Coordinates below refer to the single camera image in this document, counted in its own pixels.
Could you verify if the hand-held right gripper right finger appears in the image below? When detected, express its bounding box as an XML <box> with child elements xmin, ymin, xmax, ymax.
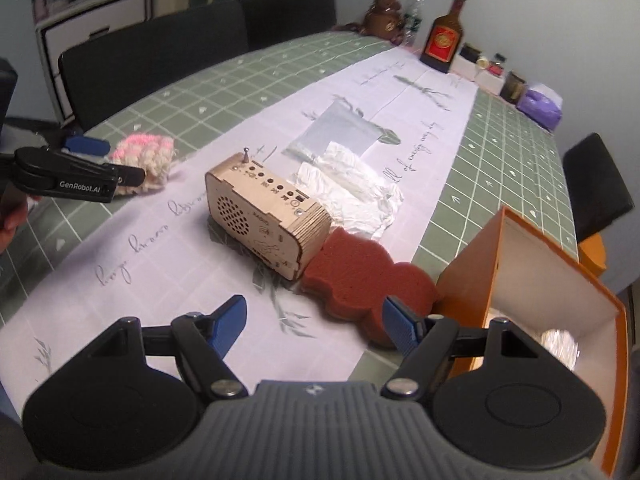
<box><xmin>382</xmin><ymin>296</ymin><xmax>573</xmax><ymax>402</ymax></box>

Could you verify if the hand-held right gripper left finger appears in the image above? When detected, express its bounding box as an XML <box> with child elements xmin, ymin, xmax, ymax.
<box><xmin>75</xmin><ymin>295</ymin><xmax>249</xmax><ymax>402</ymax></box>

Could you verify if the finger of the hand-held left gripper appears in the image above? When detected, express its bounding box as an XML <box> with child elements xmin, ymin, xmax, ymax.
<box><xmin>13</xmin><ymin>146</ymin><xmax>147</xmax><ymax>189</ymax></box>
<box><xmin>64</xmin><ymin>136</ymin><xmax>112</xmax><ymax>158</ymax></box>

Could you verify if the pink knitted cloth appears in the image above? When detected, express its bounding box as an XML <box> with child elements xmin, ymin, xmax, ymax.
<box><xmin>109</xmin><ymin>132</ymin><xmax>175</xmax><ymax>195</ymax></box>

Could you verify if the red-brown sponge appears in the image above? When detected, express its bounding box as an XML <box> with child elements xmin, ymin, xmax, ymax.
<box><xmin>300</xmin><ymin>226</ymin><xmax>441</xmax><ymax>349</ymax></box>

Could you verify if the orange cardboard box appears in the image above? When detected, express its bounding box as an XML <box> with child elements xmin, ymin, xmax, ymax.
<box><xmin>435</xmin><ymin>206</ymin><xmax>629</xmax><ymax>478</ymax></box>

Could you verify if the person's left hand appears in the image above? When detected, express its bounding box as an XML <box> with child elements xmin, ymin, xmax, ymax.
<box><xmin>0</xmin><ymin>195</ymin><xmax>32</xmax><ymax>252</ymax></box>

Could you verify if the white printed table runner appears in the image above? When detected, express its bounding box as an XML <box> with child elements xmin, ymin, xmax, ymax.
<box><xmin>0</xmin><ymin>47</ymin><xmax>482</xmax><ymax>411</ymax></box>

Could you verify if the black chair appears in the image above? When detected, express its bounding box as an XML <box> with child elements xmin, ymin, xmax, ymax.
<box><xmin>57</xmin><ymin>0</ymin><xmax>250</xmax><ymax>132</ymax></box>
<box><xmin>237</xmin><ymin>0</ymin><xmax>338</xmax><ymax>54</ymax></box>
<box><xmin>562</xmin><ymin>132</ymin><xmax>636</xmax><ymax>244</ymax></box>

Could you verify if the white cabinet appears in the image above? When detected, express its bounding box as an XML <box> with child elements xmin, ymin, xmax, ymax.
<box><xmin>35</xmin><ymin>0</ymin><xmax>154</xmax><ymax>117</ymax></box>

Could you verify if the wooden radio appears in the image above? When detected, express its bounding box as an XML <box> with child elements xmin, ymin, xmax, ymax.
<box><xmin>205</xmin><ymin>147</ymin><xmax>332</xmax><ymax>281</ymax></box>

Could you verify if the crumpled white plastic bag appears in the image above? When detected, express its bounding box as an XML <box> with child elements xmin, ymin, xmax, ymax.
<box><xmin>292</xmin><ymin>141</ymin><xmax>405</xmax><ymax>240</ymax></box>

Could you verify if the orange box lid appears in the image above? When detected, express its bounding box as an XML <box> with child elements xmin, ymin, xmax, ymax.
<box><xmin>577</xmin><ymin>232</ymin><xmax>609</xmax><ymax>277</ymax></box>

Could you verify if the clear plastic zip bag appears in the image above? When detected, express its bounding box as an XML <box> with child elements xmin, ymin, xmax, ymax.
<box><xmin>285</xmin><ymin>100</ymin><xmax>392</xmax><ymax>162</ymax></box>

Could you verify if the white box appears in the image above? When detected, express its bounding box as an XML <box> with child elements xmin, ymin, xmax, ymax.
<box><xmin>476</xmin><ymin>70</ymin><xmax>506</xmax><ymax>96</ymax></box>
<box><xmin>450</xmin><ymin>55</ymin><xmax>479</xmax><ymax>81</ymax></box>

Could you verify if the purple tissue pack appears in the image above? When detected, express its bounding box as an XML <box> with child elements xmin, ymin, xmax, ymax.
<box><xmin>516</xmin><ymin>82</ymin><xmax>564</xmax><ymax>134</ymax></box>

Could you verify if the tall dark jar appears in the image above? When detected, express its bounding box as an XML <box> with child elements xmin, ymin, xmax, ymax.
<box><xmin>500</xmin><ymin>70</ymin><xmax>527</xmax><ymax>106</ymax></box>

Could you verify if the brown liquor bottle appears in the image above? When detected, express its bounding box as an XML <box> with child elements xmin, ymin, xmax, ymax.
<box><xmin>419</xmin><ymin>0</ymin><xmax>466</xmax><ymax>75</ymax></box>

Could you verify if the clear water bottle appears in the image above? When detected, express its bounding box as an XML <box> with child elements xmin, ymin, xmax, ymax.
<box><xmin>402</xmin><ymin>0</ymin><xmax>429</xmax><ymax>47</ymax></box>

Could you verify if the brown bear figure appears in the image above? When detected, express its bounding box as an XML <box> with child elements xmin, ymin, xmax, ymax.
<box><xmin>334</xmin><ymin>0</ymin><xmax>406</xmax><ymax>44</ymax></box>

